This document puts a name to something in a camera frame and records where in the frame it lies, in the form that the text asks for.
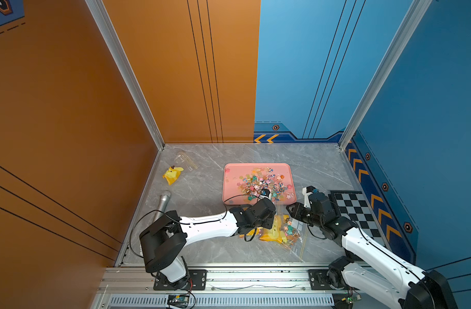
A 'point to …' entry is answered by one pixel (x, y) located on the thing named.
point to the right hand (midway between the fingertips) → (287, 208)
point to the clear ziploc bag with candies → (183, 162)
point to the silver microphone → (163, 203)
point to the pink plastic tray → (244, 183)
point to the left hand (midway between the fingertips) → (273, 213)
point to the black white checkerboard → (354, 205)
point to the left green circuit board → (178, 300)
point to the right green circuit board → (350, 299)
